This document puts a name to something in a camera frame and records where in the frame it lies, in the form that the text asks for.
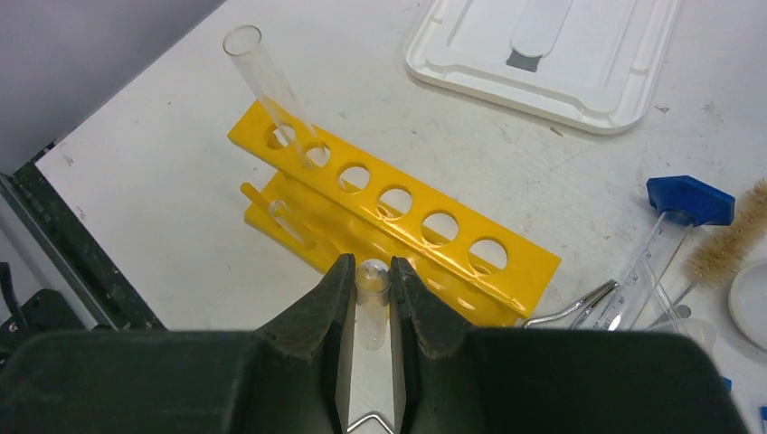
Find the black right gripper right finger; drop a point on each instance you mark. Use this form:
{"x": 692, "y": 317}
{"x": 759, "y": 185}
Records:
{"x": 454, "y": 377}

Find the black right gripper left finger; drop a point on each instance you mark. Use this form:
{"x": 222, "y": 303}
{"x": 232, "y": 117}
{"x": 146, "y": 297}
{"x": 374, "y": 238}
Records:
{"x": 291, "y": 375}

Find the yellow test tube rack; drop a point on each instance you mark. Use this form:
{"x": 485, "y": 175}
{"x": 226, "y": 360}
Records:
{"x": 358, "y": 204}

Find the clear glass test tube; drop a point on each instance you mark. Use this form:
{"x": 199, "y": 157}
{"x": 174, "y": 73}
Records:
{"x": 247, "y": 50}

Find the blue funnel on stem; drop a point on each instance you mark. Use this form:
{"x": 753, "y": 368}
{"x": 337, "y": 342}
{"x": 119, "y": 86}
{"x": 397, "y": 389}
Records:
{"x": 682, "y": 203}

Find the brown test tube brush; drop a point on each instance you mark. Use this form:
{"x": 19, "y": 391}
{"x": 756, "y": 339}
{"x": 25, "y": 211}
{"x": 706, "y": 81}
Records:
{"x": 715, "y": 260}

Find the glass watch dish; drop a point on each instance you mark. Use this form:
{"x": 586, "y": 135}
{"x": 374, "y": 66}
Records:
{"x": 747, "y": 302}

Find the white plastic bin lid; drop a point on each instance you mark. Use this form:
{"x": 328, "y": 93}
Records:
{"x": 592, "y": 65}

